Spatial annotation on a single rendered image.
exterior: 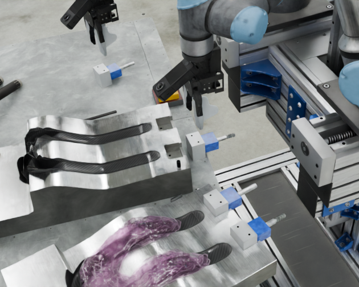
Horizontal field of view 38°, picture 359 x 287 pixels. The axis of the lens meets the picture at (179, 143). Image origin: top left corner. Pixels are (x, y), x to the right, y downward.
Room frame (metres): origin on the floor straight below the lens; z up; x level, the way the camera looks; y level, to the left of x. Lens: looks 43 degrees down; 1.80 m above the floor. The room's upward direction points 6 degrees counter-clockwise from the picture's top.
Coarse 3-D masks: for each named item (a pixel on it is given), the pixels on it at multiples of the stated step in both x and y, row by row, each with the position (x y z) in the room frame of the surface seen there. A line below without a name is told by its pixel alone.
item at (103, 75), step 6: (96, 66) 1.39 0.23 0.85; (102, 66) 1.39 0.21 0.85; (108, 66) 1.41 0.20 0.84; (114, 66) 1.40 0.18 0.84; (126, 66) 1.41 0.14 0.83; (96, 72) 1.37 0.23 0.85; (102, 72) 1.36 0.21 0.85; (108, 72) 1.36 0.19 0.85; (114, 72) 1.37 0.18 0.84; (120, 72) 1.38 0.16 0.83; (96, 78) 1.38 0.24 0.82; (102, 78) 1.35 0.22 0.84; (108, 78) 1.36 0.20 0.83; (114, 78) 1.37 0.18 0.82; (102, 84) 1.35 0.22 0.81; (108, 84) 1.36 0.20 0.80
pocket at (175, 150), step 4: (172, 144) 0.96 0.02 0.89; (176, 144) 0.96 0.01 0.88; (180, 144) 0.96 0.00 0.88; (168, 148) 0.96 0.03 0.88; (172, 148) 0.96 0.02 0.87; (176, 148) 0.96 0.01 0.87; (180, 148) 0.96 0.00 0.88; (168, 152) 0.96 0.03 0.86; (172, 152) 0.96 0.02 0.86; (176, 152) 0.96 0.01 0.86; (180, 152) 0.96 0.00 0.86; (168, 156) 0.95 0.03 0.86; (172, 156) 0.94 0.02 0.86; (176, 156) 0.94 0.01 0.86; (180, 156) 0.94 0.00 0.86
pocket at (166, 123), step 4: (168, 116) 1.07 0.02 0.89; (156, 120) 1.07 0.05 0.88; (160, 120) 1.07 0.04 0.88; (164, 120) 1.07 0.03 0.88; (168, 120) 1.07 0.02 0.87; (172, 120) 1.07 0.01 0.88; (160, 124) 1.07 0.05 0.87; (164, 124) 1.07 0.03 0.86; (168, 124) 1.07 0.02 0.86; (172, 124) 1.05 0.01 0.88; (160, 128) 1.06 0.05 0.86; (164, 128) 1.05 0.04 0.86; (168, 128) 1.05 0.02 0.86; (172, 128) 1.05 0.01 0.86
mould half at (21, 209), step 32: (64, 128) 1.03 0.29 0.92; (96, 128) 1.06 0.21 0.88; (0, 160) 1.00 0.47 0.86; (96, 160) 0.94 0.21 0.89; (160, 160) 0.91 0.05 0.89; (0, 192) 0.89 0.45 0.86; (32, 192) 0.81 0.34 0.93; (64, 192) 0.82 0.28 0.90; (96, 192) 0.84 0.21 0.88; (128, 192) 0.85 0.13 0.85; (160, 192) 0.86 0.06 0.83; (0, 224) 0.80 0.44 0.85; (32, 224) 0.81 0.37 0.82
